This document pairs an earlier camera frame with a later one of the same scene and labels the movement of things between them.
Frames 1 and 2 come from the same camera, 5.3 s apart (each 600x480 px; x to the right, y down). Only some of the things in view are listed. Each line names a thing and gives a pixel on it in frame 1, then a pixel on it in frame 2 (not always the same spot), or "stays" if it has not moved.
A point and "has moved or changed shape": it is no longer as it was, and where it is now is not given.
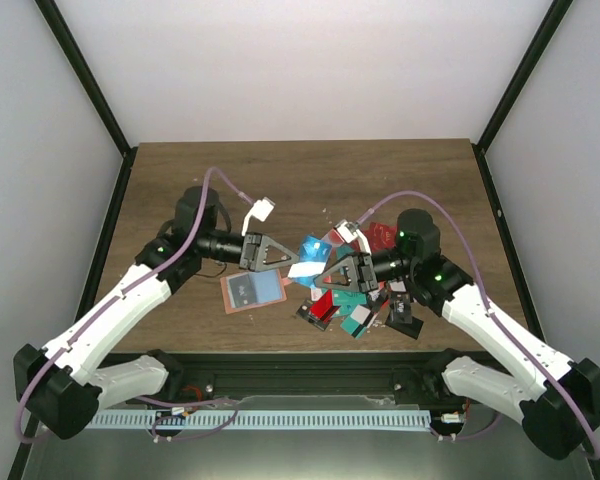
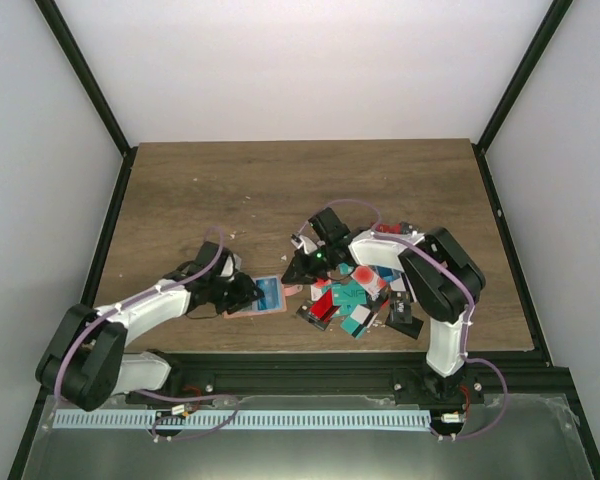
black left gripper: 250,263 to 245,296
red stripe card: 323,308 stays
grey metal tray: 496,450 stays
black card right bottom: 410,329 stays
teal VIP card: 356,324 stays
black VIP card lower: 304,313 stays
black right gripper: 361,272 to 304,275
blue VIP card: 313,250 has moved or changed shape
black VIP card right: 400,307 stays
